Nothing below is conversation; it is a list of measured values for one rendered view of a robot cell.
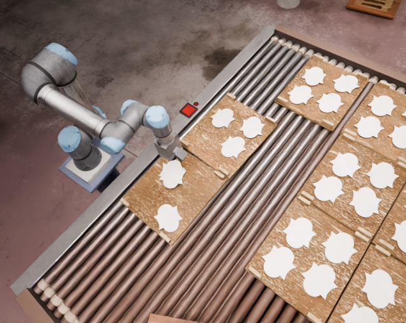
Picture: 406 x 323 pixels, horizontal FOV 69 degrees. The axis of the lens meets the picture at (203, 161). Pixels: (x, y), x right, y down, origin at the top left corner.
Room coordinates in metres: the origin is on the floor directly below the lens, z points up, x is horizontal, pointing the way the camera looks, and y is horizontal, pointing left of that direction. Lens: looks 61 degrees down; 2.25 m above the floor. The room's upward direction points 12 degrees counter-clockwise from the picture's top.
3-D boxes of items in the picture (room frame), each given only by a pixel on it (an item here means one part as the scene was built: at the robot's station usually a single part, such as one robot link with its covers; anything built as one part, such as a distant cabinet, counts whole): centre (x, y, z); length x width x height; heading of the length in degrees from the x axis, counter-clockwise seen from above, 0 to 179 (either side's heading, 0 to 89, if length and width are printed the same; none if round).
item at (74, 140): (0.92, 0.61, 1.06); 0.13 x 0.12 x 0.14; 140
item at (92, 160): (0.91, 0.62, 0.95); 0.15 x 0.15 x 0.10
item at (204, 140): (0.87, -0.16, 0.93); 0.41 x 0.35 x 0.02; 128
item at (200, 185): (0.61, 0.17, 0.93); 0.41 x 0.35 x 0.02; 130
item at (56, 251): (0.96, 0.15, 0.89); 2.08 x 0.09 x 0.06; 131
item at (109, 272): (0.75, -0.03, 0.90); 1.95 x 0.05 x 0.05; 131
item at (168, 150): (0.67, 0.11, 1.23); 0.12 x 0.09 x 0.16; 47
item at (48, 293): (0.87, 0.07, 0.90); 1.95 x 0.05 x 0.05; 131
